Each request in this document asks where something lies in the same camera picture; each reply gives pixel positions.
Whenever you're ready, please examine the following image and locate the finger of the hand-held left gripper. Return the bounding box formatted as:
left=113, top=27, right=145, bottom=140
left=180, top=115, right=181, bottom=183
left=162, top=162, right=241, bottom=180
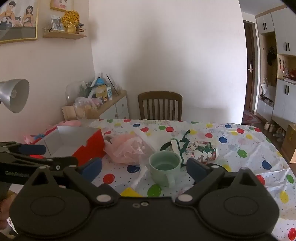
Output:
left=9, top=152, right=78, bottom=172
left=0, top=142, right=47, bottom=156

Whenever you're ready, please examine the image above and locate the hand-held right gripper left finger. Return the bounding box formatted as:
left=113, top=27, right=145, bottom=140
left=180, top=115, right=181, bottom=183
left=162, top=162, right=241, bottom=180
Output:
left=23, top=158, right=121, bottom=207

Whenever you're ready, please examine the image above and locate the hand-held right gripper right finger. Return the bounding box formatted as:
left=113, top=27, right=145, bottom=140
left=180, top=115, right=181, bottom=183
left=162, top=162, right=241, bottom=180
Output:
left=174, top=158, right=265, bottom=207

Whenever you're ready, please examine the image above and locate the white printed cloth bag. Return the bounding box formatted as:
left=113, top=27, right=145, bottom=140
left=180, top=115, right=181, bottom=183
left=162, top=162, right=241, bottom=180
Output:
left=161, top=130, right=219, bottom=165

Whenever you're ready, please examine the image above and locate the person's left hand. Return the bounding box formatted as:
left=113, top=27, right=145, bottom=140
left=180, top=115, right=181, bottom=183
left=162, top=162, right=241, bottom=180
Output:
left=0, top=192, right=18, bottom=235

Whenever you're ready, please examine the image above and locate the pink item with blue bow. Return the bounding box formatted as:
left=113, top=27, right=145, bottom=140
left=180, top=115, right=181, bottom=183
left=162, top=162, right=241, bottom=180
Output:
left=23, top=133, right=47, bottom=145

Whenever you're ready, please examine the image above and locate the red cardboard box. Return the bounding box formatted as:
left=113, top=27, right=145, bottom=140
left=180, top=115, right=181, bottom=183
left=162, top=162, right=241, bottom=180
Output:
left=35, top=126, right=106, bottom=166

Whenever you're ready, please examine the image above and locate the light green mug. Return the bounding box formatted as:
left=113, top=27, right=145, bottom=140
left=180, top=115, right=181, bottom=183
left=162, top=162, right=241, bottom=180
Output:
left=149, top=151, right=182, bottom=187

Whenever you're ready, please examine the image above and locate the pink plastic bag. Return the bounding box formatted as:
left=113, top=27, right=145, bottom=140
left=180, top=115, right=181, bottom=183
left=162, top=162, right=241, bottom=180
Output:
left=104, top=134, right=149, bottom=164

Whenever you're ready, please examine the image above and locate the pink cloth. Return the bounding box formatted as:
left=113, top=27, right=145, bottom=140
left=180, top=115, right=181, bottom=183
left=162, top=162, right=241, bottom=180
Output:
left=57, top=120, right=82, bottom=128

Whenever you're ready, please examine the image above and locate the yellow paper piece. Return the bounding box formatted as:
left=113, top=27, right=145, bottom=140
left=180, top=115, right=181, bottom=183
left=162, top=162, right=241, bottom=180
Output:
left=120, top=187, right=143, bottom=197

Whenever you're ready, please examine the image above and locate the polka dot tablecloth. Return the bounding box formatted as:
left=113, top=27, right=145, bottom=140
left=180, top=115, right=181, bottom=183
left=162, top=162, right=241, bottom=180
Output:
left=89, top=119, right=296, bottom=241

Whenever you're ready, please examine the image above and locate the translucent white plastic bag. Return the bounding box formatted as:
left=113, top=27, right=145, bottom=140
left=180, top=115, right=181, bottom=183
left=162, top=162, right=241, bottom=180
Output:
left=134, top=129, right=173, bottom=154

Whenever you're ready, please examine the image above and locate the grey desk lamp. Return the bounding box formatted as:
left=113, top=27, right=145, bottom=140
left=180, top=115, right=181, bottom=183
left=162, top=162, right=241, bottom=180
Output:
left=0, top=78, right=30, bottom=114

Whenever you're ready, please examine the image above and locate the clear plastic bag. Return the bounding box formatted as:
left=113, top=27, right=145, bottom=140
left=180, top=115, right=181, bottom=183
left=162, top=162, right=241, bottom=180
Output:
left=73, top=97, right=102, bottom=120

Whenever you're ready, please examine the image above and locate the white wooden sideboard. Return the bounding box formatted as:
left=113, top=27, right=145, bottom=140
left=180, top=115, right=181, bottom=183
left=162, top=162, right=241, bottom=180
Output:
left=61, top=90, right=130, bottom=121

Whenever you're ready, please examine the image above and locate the wooden chair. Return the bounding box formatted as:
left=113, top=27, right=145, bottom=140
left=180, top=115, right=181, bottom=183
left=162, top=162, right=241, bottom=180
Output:
left=138, top=91, right=183, bottom=121

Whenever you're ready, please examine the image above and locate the patterned floor rug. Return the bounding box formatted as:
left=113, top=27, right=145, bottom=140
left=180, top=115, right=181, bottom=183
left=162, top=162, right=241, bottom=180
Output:
left=242, top=111, right=263, bottom=125

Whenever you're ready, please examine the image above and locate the yellow plush toy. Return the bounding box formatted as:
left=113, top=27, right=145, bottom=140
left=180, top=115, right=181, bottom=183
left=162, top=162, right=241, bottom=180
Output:
left=95, top=85, right=108, bottom=98

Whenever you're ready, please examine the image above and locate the brown door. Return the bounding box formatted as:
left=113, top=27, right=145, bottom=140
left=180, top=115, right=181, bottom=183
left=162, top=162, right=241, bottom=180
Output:
left=243, top=20, right=256, bottom=112

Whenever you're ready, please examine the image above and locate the standing photo card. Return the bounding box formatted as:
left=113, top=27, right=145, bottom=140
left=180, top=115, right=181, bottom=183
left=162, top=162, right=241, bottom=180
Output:
left=51, top=15, right=65, bottom=32

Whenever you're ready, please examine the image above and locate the white wardrobe cabinet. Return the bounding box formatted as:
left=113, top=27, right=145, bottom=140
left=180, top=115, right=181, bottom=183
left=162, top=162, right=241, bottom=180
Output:
left=255, top=8, right=296, bottom=131

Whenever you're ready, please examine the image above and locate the yellow flower ornament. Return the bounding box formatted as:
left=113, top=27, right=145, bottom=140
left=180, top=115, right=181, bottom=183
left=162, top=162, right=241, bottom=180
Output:
left=62, top=10, right=80, bottom=33

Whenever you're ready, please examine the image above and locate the small framed picture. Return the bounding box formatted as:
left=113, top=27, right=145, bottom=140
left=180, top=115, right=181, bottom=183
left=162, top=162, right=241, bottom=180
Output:
left=50, top=0, right=74, bottom=13

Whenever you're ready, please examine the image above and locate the wooden wall shelf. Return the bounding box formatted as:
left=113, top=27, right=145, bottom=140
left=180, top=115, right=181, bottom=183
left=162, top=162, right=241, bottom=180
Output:
left=43, top=27, right=87, bottom=40

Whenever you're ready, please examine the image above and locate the framed wall poster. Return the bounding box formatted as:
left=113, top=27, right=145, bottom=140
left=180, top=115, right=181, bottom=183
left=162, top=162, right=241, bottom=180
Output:
left=0, top=0, right=39, bottom=44

